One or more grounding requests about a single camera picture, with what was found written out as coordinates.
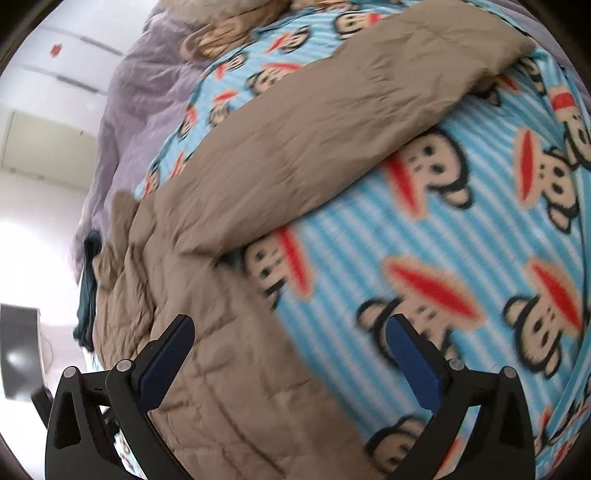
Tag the white wardrobe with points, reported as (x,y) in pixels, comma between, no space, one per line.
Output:
(64,69)

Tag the blue striped monkey print blanket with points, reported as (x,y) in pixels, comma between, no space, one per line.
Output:
(415,258)

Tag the dark teal cloth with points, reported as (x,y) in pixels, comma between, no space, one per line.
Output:
(87,295)

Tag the purple bed sheet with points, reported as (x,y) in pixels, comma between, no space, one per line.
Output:
(138,92)

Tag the red wardrobe decoration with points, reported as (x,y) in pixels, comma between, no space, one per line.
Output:
(56,48)

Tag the beige fuzzy cloth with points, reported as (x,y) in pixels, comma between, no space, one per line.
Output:
(221,9)

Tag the tan puffer jacket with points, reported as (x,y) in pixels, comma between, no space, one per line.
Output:
(277,161)

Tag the cream door panel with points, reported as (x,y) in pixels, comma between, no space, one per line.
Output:
(41,143)

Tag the dark monitor screen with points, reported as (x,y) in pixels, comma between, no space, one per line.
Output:
(18,350)

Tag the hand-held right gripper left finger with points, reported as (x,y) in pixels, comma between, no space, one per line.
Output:
(161,367)

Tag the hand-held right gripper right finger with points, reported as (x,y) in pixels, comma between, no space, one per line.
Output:
(411,357)

